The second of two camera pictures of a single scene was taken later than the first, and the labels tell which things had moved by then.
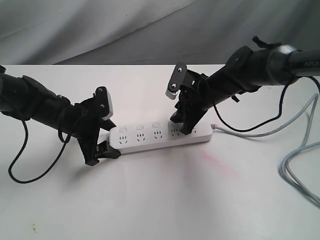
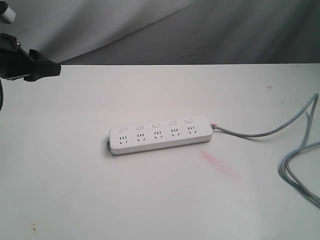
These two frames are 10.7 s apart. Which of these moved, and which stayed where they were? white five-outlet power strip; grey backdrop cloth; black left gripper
Moved: black left gripper
Stayed: grey backdrop cloth; white five-outlet power strip
